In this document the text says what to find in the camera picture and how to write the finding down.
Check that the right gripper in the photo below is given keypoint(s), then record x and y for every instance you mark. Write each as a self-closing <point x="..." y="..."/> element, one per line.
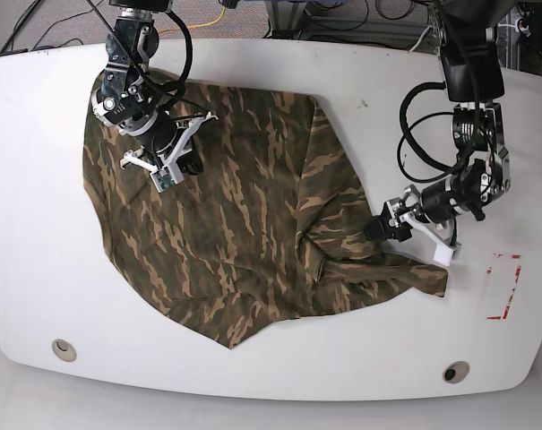
<point x="165" y="141"/>

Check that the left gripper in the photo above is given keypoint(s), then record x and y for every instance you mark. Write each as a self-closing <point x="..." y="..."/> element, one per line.
<point x="402" y="214"/>

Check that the camouflage t-shirt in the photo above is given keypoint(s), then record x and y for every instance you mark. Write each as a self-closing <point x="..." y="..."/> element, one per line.
<point x="271" y="230"/>

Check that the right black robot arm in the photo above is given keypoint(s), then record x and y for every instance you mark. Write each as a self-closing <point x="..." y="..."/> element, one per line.
<point x="130" y="102"/>

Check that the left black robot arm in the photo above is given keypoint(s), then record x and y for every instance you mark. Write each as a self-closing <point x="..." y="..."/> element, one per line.
<point x="472" y="78"/>

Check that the red tape rectangle marking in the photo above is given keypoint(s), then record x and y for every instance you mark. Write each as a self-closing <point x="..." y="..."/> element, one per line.
<point x="502" y="279"/>

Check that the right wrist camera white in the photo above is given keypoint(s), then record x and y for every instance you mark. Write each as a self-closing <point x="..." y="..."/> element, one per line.
<point x="165" y="177"/>

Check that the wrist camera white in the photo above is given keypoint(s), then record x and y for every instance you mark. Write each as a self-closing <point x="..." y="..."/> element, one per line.
<point x="444" y="254"/>
<point x="165" y="177"/>

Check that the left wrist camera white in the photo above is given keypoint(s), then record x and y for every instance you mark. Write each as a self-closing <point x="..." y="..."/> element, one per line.
<point x="444" y="254"/>

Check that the right table cable grommet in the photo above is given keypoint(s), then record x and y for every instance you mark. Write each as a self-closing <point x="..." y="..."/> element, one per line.
<point x="456" y="372"/>

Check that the table cable grommet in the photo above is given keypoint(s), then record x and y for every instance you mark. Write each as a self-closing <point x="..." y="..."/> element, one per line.
<point x="64" y="351"/>
<point x="456" y="372"/>

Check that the left table cable grommet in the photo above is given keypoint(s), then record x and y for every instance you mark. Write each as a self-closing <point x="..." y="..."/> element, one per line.
<point x="64" y="351"/>

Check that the aluminium frame rail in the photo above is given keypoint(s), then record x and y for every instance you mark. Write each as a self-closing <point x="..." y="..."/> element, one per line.
<point x="508" y="40"/>

